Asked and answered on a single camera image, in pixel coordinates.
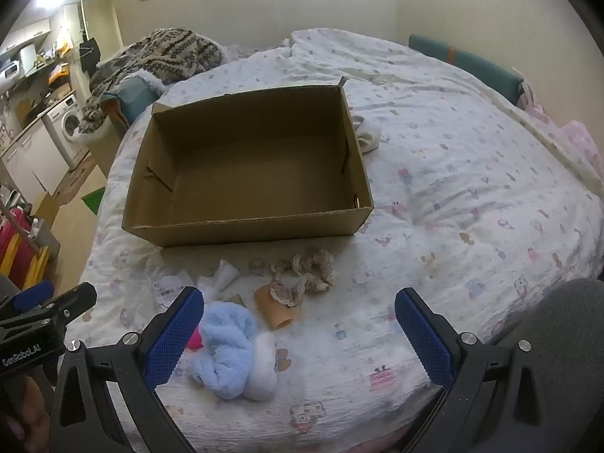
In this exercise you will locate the white washing machine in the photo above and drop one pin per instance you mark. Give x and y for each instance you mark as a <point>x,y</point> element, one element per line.
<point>66,125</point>

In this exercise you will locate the black hanging bag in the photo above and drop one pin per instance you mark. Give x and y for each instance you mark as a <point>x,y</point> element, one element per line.
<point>89,54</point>

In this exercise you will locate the clear packet with label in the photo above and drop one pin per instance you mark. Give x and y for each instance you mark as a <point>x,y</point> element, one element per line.
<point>166,289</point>

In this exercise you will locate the cardboard box on floor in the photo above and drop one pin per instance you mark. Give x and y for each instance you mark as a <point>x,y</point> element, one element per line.
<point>46,208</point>

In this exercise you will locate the teal headboard pad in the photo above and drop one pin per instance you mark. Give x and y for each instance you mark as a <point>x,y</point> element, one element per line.
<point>465,59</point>

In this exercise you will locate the white microwave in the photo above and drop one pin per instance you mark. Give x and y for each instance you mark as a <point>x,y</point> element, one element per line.
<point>9,69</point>

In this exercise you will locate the red and yellow folded frame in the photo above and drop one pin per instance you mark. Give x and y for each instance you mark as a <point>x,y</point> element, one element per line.
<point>16,250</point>

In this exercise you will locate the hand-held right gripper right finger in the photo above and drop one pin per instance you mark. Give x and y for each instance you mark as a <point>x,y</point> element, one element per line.
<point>424,337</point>

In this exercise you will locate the patterned knit blanket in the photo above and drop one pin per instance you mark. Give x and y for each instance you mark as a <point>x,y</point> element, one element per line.
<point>155,61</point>

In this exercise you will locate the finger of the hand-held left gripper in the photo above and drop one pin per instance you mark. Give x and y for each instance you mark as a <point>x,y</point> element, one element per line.
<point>75,299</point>
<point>32,295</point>

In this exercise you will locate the bed with printed white duvet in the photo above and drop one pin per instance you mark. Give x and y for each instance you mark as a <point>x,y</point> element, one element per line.
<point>448,207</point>

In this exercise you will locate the pink plush toy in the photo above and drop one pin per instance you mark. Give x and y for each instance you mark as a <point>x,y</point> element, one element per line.
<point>194,339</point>

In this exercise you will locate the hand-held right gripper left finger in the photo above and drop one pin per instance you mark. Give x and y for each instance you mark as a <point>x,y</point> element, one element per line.
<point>173,335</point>

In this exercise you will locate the white socks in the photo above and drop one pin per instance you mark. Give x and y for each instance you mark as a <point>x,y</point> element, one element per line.
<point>368,133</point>

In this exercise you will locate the white kitchen cabinet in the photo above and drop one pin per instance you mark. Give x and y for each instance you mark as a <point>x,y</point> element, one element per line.
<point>30,160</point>

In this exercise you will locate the pink cloth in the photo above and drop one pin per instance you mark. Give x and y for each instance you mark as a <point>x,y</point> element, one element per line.
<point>578,137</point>

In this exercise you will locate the person's grey trouser leg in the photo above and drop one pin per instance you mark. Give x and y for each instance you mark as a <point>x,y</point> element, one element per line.
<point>566,321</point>

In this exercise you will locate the teal cushion with white trim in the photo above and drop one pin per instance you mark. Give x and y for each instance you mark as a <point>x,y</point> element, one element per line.
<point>130,99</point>

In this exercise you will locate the brown cardboard box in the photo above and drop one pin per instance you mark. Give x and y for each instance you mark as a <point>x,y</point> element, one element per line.
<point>245,170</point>

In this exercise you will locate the green floor mat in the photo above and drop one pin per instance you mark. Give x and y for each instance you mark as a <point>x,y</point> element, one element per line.
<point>92,199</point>

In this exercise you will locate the light blue fluffy plush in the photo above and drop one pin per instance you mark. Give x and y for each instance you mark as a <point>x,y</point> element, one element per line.
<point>226,344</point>

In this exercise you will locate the white cloth piece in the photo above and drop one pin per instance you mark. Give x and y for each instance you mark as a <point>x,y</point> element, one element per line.
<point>222,276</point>

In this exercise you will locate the white fluffy plush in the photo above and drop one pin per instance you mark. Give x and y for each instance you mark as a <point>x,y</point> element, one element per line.
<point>262,365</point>

